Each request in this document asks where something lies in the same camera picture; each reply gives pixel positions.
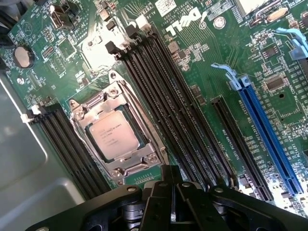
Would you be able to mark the silver crystal oscillator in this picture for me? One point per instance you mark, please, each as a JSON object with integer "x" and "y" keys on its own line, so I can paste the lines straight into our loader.
{"x": 277, "y": 15}

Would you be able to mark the black IC chip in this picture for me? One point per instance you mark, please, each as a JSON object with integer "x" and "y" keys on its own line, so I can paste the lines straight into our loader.
{"x": 274, "y": 81}

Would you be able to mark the grey metal PC case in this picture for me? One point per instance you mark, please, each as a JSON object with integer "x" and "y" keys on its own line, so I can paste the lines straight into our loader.
{"x": 19, "y": 156}

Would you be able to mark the green Dell motherboard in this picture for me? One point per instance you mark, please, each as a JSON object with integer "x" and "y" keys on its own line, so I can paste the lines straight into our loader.
{"x": 216, "y": 53}

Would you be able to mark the silver coin cell battery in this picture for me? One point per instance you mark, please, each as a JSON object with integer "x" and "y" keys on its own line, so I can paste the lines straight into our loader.
{"x": 22, "y": 56}

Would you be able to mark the short black expansion slot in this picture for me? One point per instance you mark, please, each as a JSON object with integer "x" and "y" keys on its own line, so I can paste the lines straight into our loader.
{"x": 240, "y": 146}

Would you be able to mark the black expansion slot blue latch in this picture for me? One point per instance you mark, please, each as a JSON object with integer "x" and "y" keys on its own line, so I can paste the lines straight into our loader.
{"x": 297, "y": 45}

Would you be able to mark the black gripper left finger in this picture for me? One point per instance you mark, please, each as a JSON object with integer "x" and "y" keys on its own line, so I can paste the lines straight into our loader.
{"x": 158, "y": 207}

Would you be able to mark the white barcode sticker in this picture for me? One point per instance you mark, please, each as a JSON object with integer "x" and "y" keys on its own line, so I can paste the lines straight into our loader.
{"x": 166, "y": 3}

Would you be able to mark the silver mounting screw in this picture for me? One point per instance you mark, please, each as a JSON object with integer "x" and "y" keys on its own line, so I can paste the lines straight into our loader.
{"x": 219, "y": 22}

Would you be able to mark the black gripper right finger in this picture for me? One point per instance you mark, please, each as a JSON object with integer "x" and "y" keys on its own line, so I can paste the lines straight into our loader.
{"x": 192, "y": 209}

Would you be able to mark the black internal USB connector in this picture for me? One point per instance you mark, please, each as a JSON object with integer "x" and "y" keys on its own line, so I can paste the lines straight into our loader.
{"x": 59, "y": 20}

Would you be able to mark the long blue expansion slot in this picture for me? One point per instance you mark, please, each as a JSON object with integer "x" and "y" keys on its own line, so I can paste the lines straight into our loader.
{"x": 269, "y": 137}

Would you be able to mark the white square chip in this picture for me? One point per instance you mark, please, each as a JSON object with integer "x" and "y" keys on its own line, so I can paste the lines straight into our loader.
{"x": 250, "y": 6}

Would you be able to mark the silver CPU in socket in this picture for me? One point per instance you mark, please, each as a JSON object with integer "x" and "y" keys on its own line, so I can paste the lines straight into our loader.
{"x": 113, "y": 92}

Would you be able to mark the black RAM slot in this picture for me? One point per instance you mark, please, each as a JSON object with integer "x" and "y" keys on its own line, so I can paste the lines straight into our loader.
{"x": 51, "y": 144}
{"x": 197, "y": 120}
{"x": 161, "y": 120}
{"x": 80, "y": 144}
{"x": 185, "y": 120}
{"x": 61, "y": 144}
{"x": 71, "y": 144}
{"x": 173, "y": 120}

